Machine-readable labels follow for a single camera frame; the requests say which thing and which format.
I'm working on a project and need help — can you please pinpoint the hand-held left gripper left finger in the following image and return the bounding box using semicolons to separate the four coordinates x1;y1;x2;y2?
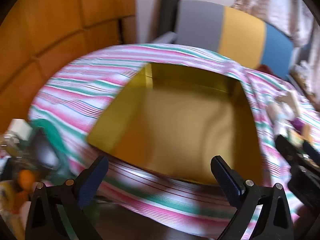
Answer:
25;155;109;240

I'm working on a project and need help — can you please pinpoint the white foam tube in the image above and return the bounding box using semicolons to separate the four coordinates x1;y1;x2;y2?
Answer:
151;31;177;45

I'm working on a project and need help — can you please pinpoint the gold tin box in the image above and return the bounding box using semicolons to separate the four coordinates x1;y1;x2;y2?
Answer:
86;62;265;187

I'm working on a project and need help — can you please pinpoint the pink patterned curtain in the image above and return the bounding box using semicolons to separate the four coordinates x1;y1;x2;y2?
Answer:
232;0;320;48

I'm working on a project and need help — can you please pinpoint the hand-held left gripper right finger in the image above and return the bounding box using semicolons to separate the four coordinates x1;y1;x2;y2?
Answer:
210;156;294;240

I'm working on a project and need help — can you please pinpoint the pink green striped cloth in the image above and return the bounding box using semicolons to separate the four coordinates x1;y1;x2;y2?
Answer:
27;42;320;239

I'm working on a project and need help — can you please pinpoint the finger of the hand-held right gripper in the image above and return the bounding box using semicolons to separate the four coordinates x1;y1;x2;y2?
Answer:
276;134;298;163
302;140;320;167

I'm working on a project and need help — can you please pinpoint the black foam roll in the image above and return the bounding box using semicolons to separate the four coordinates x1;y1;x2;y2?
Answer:
160;0;181;34

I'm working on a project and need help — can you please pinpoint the maroon cloth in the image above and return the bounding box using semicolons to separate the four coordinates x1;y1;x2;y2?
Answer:
255;64;271;75

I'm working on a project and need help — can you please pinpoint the grey yellow blue chair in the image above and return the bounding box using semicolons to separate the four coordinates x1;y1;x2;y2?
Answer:
175;0;294;80

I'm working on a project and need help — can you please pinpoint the orange fruit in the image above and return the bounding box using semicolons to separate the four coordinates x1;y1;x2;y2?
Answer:
17;170;35;189

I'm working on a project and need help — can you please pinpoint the white box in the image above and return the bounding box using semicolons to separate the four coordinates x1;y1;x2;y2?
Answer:
7;119;33;140

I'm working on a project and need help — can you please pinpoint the wooden wardrobe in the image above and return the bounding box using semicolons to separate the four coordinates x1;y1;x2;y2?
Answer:
0;0;138;133

